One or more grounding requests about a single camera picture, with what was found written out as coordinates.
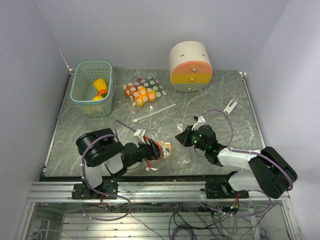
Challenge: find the polka dot zip bag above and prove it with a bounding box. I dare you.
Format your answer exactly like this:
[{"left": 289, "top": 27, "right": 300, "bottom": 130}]
[{"left": 122, "top": 75, "right": 177, "bottom": 123}]

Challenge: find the yellow fake lemon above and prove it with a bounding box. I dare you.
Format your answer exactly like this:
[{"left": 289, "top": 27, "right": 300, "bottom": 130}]
[{"left": 92, "top": 95, "right": 104, "bottom": 101}]

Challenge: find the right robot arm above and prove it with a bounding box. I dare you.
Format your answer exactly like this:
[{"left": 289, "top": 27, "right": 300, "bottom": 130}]
[{"left": 175, "top": 125, "right": 298, "bottom": 199}]

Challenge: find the small white plastic clip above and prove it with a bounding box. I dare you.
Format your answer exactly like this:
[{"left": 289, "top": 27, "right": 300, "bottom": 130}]
[{"left": 223, "top": 99, "right": 238, "bottom": 115}]

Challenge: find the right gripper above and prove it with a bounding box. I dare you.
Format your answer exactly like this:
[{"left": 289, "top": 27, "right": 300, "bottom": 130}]
[{"left": 175, "top": 125, "right": 208, "bottom": 153}]

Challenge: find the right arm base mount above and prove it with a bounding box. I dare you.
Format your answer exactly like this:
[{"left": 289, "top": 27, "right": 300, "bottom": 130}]
[{"left": 200, "top": 171, "right": 250, "bottom": 199}]

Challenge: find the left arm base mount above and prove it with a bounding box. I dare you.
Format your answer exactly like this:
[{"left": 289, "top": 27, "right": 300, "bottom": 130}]
[{"left": 71, "top": 180, "right": 118, "bottom": 200}]

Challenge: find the round mini drawer cabinet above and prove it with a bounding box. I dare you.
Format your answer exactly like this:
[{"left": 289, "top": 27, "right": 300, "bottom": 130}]
[{"left": 168, "top": 41, "right": 213, "bottom": 93}]

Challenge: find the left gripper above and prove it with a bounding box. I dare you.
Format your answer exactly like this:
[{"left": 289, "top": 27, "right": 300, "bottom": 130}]
[{"left": 125, "top": 138, "right": 169, "bottom": 168}]

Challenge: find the peach coloured fake fruit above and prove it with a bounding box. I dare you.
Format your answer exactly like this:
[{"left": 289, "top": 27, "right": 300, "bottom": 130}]
[{"left": 163, "top": 142, "right": 173, "bottom": 159}]

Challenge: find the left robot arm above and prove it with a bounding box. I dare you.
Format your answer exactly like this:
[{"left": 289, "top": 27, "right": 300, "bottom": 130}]
[{"left": 76, "top": 128, "right": 166, "bottom": 199}]

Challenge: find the clear red-zip bag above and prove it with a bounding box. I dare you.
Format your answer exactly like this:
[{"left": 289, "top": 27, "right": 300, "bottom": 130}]
[{"left": 143, "top": 130, "right": 174, "bottom": 173}]

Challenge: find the teal plastic basket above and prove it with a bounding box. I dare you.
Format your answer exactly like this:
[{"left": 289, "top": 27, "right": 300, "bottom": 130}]
[{"left": 69, "top": 60, "right": 114, "bottom": 117}]

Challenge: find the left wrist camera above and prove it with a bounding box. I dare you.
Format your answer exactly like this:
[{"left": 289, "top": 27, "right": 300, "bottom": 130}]
[{"left": 133, "top": 128, "right": 147, "bottom": 144}]

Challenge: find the yellow fake bell pepper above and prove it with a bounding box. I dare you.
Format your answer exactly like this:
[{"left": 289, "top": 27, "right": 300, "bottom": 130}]
[{"left": 93, "top": 78, "right": 108, "bottom": 92}]

